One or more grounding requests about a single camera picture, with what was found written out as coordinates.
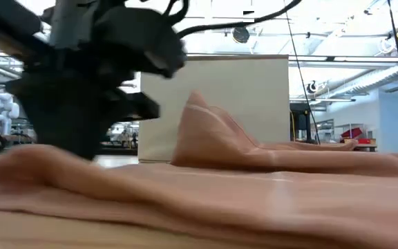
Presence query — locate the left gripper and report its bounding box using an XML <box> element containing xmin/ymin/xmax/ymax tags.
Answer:
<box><xmin>5</xmin><ymin>0</ymin><xmax>161</xmax><ymax>162</ymax></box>

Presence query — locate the salmon pink towel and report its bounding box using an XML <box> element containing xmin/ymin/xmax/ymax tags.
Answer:
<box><xmin>0</xmin><ymin>89</ymin><xmax>398</xmax><ymax>249</ymax></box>

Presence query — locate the beige fabric storage box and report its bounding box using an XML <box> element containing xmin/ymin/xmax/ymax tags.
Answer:
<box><xmin>138</xmin><ymin>54</ymin><xmax>290</xmax><ymax>163</ymax></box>

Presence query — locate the red storage bin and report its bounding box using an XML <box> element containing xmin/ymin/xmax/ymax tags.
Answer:
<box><xmin>339</xmin><ymin>127</ymin><xmax>376</xmax><ymax>145</ymax></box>

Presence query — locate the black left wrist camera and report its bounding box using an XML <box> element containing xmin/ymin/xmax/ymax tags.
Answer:
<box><xmin>94</xmin><ymin>6</ymin><xmax>188</xmax><ymax>79</ymax></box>

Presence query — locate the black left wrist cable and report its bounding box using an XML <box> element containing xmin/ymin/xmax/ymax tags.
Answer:
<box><xmin>162</xmin><ymin>0</ymin><xmax>303</xmax><ymax>39</ymax></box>

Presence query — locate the thin black hanging cable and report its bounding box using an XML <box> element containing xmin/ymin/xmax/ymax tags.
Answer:
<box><xmin>283</xmin><ymin>0</ymin><xmax>321</xmax><ymax>145</ymax></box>

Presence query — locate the silver ventilation duct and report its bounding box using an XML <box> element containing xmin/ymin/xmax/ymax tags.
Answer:
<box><xmin>318</xmin><ymin>62</ymin><xmax>398</xmax><ymax>101</ymax></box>

